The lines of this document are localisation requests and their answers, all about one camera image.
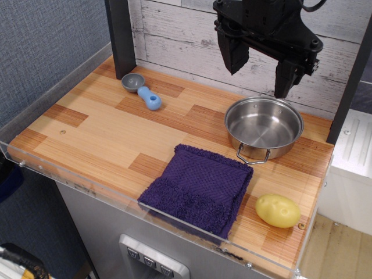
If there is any purple towel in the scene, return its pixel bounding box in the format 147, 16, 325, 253
138, 144, 253, 239

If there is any yellow plastic potato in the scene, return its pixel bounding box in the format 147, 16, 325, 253
255, 194, 301, 228

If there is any stainless steel pot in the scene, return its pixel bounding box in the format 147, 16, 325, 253
224, 90, 304, 165

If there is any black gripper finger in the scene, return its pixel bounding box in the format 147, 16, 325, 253
274, 60, 304, 99
217, 33, 249, 75

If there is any grey blue plastic scoop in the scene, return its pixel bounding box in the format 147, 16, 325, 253
121, 73, 162, 110

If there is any dark grey post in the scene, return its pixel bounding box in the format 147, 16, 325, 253
326, 18, 371, 145
105, 0, 137, 80

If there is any grey toy fridge cabinet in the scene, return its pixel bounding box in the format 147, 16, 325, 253
58, 183, 294, 278

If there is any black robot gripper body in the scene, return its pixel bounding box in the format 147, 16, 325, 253
213, 1, 324, 75

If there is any silver dispenser button panel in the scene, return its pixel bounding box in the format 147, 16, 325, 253
119, 234, 190, 278

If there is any white ribbed side cabinet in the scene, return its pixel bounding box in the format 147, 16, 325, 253
318, 109, 371, 235

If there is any clear acrylic guard rail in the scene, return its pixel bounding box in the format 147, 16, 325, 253
1, 45, 333, 278

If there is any dark grey left post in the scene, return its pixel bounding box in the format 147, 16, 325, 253
105, 0, 137, 80

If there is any dark grey right post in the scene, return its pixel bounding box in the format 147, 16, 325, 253
326, 18, 371, 145

